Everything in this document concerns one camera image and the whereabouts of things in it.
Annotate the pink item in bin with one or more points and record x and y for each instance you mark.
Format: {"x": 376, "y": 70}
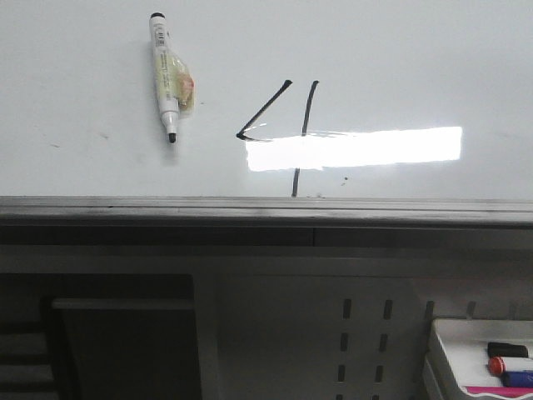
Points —
{"x": 506, "y": 392}

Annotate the white whiteboard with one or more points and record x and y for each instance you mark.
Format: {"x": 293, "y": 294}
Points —
{"x": 333, "y": 99}

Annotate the white black-tipped whiteboard marker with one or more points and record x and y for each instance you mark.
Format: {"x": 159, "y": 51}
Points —
{"x": 175, "y": 87}

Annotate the red capped marker in bin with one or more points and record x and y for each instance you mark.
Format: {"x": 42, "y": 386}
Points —
{"x": 497, "y": 366}

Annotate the blue capped marker in bin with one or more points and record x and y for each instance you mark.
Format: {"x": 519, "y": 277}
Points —
{"x": 517, "y": 379}

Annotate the white slotted pegboard panel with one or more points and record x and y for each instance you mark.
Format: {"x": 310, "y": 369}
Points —
{"x": 297, "y": 337}

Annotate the white plastic storage bin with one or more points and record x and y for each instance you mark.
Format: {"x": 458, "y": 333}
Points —
{"x": 457, "y": 355}

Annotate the black marker in bin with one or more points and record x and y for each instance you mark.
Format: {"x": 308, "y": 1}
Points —
{"x": 506, "y": 350}

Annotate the grey aluminium whiteboard tray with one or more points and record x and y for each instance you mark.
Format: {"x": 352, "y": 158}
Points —
{"x": 263, "y": 211}

